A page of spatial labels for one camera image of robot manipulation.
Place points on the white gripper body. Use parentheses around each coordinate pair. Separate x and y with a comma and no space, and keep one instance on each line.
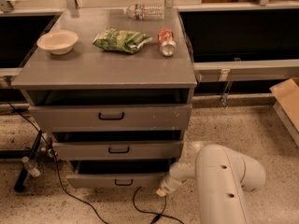
(167,186)

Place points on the grey bottom drawer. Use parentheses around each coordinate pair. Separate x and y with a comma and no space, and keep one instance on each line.
(119,174)

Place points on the grey drawer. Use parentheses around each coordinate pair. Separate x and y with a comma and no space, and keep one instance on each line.
(96,151)
(91,118)
(119,174)

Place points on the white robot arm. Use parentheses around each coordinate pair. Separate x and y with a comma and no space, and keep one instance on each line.
(222,176)

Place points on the grey middle drawer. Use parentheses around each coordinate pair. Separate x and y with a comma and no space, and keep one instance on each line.
(96,151)

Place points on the grey top drawer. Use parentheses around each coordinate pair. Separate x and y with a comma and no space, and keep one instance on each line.
(91,118)

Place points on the grey drawer cabinet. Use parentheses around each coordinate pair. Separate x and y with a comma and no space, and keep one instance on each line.
(88,75)

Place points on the small bottle on floor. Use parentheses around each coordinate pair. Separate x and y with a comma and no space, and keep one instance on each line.
(31,166)

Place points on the red soda can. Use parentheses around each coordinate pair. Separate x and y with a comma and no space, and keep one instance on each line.
(167,44)

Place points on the cardboard box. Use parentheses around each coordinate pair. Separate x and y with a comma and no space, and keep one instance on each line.
(287,95)

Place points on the green chip bag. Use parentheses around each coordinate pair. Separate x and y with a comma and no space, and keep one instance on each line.
(121,40)

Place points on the clear plastic water bottle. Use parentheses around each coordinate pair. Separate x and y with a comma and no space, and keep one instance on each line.
(144,12)

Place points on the white bowl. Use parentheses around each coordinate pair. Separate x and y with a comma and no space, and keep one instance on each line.
(58,42)

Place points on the grey metal rail frame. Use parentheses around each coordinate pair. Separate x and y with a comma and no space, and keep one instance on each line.
(246,70)

